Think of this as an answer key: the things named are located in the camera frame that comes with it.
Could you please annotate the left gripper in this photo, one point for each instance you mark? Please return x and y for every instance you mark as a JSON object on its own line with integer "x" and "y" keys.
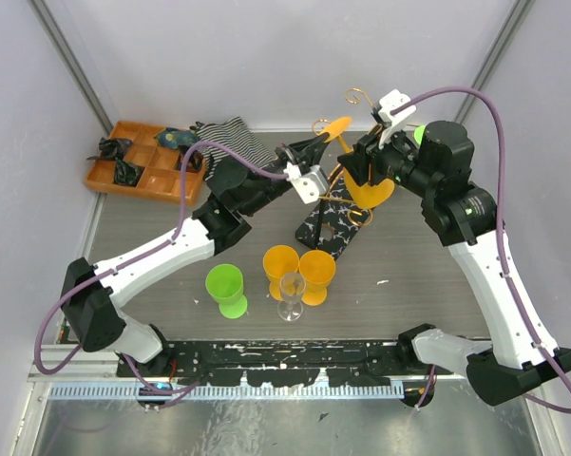
{"x": 306, "y": 153}

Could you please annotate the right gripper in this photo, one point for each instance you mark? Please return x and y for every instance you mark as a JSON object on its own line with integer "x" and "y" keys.
{"x": 365, "y": 152}

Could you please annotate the orange plastic goblet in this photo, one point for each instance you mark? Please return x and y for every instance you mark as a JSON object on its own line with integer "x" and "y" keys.
{"x": 356, "y": 168}
{"x": 277, "y": 262}
{"x": 318, "y": 269}

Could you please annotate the gold wine glass rack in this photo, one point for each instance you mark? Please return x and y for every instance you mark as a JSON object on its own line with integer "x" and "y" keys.
{"x": 342, "y": 213}

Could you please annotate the green plastic goblet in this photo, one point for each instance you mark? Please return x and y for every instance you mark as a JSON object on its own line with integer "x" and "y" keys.
{"x": 225, "y": 284}
{"x": 418, "y": 134}

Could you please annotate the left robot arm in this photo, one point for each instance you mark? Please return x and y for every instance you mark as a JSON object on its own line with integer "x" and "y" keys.
{"x": 94, "y": 294}

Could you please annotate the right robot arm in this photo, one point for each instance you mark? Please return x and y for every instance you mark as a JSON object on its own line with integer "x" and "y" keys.
{"x": 520, "y": 354}

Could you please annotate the clear wine glass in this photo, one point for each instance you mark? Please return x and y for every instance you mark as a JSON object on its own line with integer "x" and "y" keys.
{"x": 292, "y": 287}

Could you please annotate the striped black white cloth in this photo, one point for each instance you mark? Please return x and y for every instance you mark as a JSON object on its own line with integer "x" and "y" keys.
{"x": 236, "y": 135}

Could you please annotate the dark orange crumpled cloth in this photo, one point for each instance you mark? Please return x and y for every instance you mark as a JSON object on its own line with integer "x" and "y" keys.
{"x": 194, "y": 163}

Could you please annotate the blue patterned cloth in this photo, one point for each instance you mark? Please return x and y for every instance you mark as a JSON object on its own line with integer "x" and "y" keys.
{"x": 175, "y": 139}

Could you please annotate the orange wooden compartment tray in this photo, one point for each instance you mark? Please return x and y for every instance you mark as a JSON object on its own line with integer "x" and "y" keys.
{"x": 160, "y": 178}

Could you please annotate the green plastic goblet front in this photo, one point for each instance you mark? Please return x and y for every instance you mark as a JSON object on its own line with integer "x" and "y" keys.
{"x": 225, "y": 284}

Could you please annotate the black crumpled cloth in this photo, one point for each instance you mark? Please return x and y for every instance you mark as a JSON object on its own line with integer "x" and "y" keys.
{"x": 112, "y": 149}

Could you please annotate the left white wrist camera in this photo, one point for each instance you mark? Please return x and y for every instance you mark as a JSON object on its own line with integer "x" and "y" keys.
{"x": 310, "y": 186}

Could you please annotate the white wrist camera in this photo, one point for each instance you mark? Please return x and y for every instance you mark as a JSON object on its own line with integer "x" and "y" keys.
{"x": 392, "y": 112}
{"x": 310, "y": 186}

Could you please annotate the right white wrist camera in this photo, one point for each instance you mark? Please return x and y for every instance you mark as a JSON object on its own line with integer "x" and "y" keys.
{"x": 392, "y": 112}

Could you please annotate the black mounting base plate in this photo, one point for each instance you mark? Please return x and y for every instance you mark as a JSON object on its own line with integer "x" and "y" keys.
{"x": 287, "y": 363}

